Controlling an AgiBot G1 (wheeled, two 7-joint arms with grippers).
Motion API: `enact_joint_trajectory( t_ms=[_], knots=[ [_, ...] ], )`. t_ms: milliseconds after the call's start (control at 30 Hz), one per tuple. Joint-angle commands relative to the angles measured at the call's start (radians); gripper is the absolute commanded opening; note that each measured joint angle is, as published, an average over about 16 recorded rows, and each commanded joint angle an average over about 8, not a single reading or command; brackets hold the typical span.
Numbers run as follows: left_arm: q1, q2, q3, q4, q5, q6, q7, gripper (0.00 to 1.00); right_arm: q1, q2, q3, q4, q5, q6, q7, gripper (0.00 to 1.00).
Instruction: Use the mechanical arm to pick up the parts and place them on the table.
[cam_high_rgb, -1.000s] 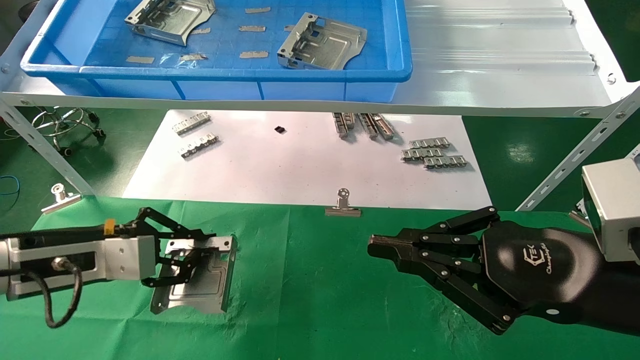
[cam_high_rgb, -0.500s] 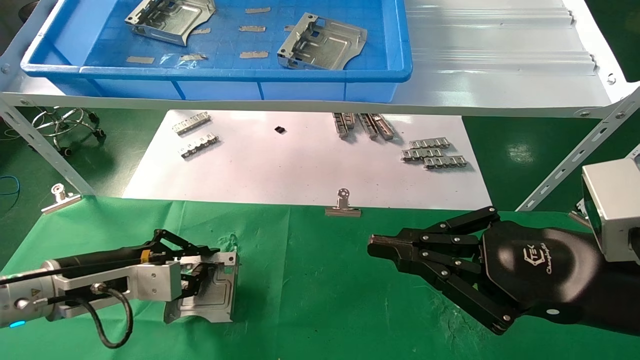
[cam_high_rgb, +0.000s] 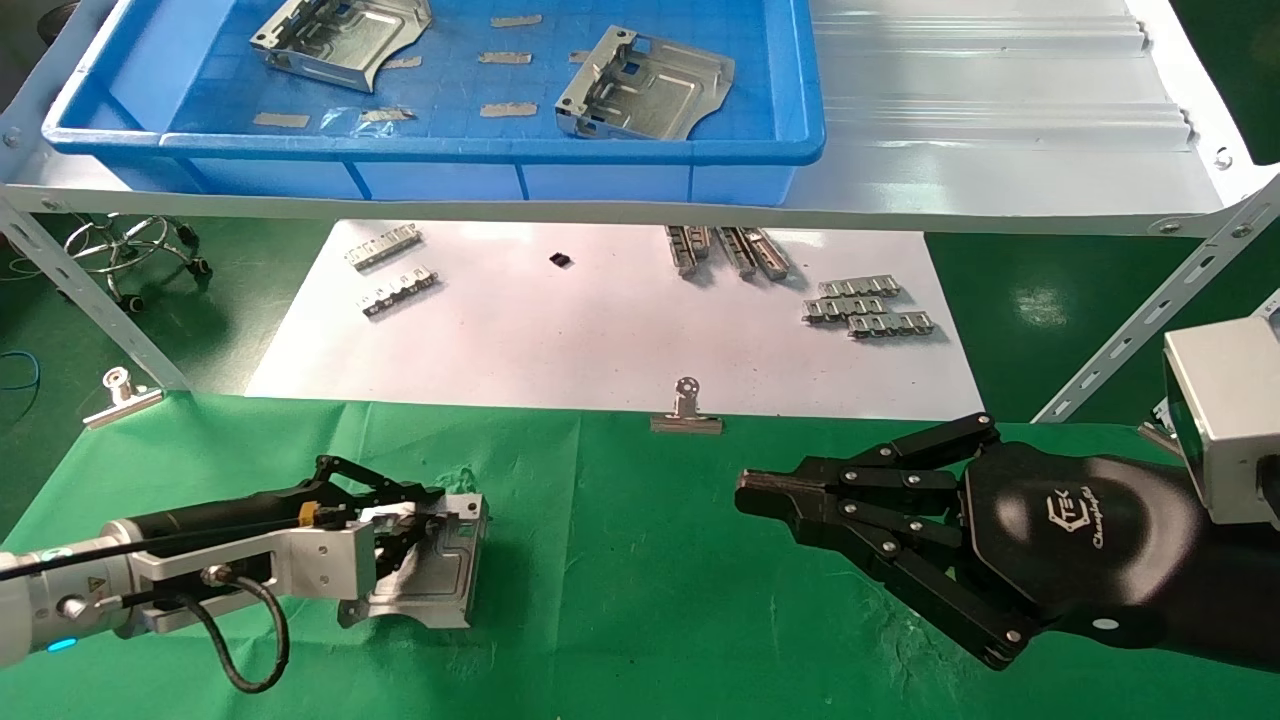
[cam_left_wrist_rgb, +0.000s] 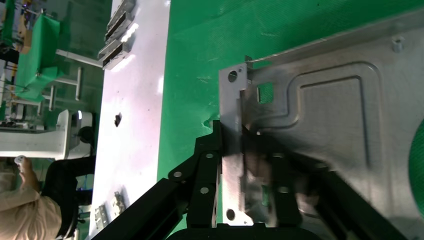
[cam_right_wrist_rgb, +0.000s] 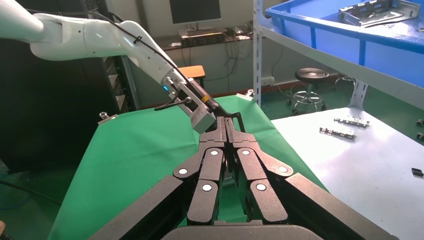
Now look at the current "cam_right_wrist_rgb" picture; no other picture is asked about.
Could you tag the toothed metal strip part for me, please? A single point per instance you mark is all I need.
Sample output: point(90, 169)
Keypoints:
point(351, 121)
point(338, 132)

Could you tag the metal parts in bin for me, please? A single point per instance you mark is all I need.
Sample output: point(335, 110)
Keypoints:
point(381, 15)

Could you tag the blue plastic bin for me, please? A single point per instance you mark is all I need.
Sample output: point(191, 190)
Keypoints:
point(391, 59)

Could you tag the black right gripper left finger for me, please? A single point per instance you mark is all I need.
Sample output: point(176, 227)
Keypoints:
point(207, 185)

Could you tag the black desktop device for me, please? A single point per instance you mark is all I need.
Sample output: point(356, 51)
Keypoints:
point(205, 38)

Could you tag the silver binder clip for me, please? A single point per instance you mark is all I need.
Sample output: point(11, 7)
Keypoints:
point(245, 96)
point(107, 118)

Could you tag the small black plastic piece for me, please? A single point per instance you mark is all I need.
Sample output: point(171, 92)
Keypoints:
point(417, 172)

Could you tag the large black cabinet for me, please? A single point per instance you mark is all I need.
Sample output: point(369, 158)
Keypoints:
point(49, 116)

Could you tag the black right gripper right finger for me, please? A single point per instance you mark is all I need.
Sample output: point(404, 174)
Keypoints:
point(261, 188)

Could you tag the black round rolling stool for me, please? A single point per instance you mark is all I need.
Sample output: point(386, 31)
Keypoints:
point(311, 75)

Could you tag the green table cloth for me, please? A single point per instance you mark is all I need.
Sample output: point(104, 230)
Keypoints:
point(132, 149)

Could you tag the brown wooden desk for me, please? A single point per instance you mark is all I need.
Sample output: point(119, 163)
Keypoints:
point(236, 39)

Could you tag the black computer monitor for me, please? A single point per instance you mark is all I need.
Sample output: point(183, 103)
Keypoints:
point(195, 11)

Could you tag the grey metal shelf rack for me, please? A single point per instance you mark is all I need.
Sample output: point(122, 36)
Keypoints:
point(331, 63)

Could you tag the white wall socket box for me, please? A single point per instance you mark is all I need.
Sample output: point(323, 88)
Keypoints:
point(267, 81)

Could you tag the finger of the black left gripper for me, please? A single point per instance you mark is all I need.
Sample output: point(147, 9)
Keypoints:
point(239, 115)

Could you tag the orange top square stool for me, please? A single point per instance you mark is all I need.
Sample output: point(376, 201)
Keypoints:
point(195, 71)

